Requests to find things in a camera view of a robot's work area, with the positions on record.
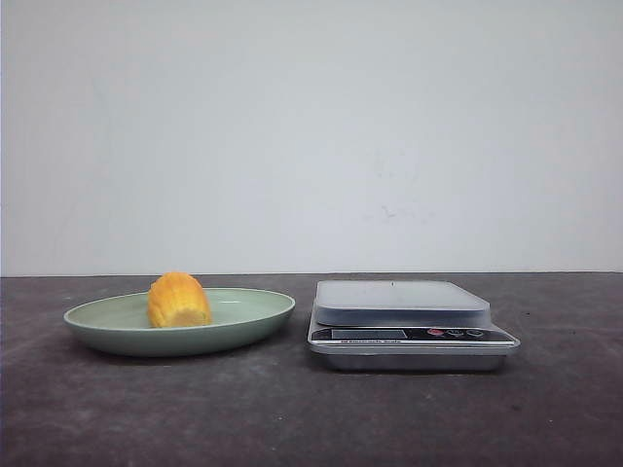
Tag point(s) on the silver digital kitchen scale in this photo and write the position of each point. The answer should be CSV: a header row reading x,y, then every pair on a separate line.
x,y
405,325

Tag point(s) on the green shallow plate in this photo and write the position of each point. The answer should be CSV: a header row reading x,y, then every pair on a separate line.
x,y
119,325

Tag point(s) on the yellow corn cob piece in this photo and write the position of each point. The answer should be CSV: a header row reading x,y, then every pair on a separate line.
x,y
176,299

